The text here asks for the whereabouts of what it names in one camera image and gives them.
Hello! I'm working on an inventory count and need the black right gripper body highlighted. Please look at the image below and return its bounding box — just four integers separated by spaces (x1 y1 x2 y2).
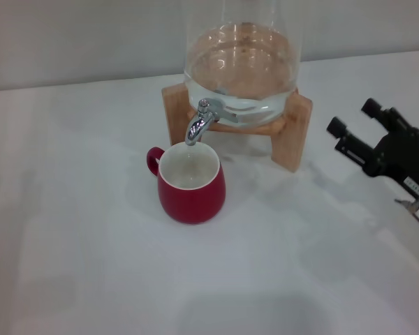
365 125 419 197

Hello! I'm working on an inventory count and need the chrome faucet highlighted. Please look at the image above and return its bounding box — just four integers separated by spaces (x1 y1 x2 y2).
184 98 239 147

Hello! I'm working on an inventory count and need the red ceramic cup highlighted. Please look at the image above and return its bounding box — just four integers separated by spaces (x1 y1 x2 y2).
146 142 227 225

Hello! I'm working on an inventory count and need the glass water dispenser jar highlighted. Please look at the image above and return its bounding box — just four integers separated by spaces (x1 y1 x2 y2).
182 0 307 126

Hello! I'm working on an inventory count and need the wooden dispenser stand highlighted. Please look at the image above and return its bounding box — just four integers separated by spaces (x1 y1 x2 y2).
161 84 314 174

